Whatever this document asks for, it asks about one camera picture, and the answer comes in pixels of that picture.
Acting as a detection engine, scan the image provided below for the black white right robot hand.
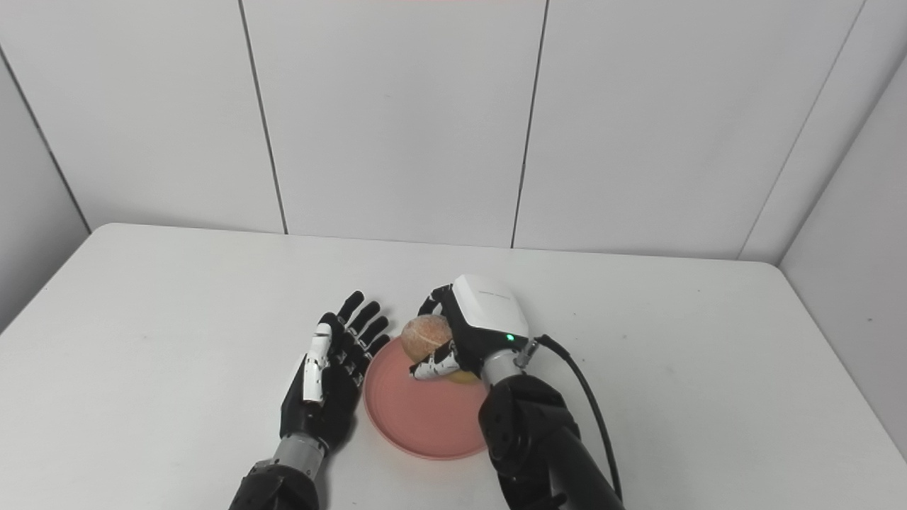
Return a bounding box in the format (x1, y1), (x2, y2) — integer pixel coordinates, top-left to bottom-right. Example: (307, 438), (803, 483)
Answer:
(410, 274), (530, 383)

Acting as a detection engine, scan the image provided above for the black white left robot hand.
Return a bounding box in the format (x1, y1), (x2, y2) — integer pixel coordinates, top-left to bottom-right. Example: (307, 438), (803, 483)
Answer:
(279, 290), (390, 454)

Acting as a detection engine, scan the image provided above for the brown bread roll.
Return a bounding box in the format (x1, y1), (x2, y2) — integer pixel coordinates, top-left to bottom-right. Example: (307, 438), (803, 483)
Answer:
(401, 314), (480, 385)

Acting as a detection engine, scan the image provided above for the pink round plate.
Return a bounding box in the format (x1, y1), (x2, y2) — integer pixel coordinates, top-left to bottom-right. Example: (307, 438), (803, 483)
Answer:
(364, 336), (497, 461)

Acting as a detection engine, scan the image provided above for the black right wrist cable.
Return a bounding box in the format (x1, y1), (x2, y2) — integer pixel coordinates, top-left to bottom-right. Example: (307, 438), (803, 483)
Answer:
(521, 334), (624, 501)

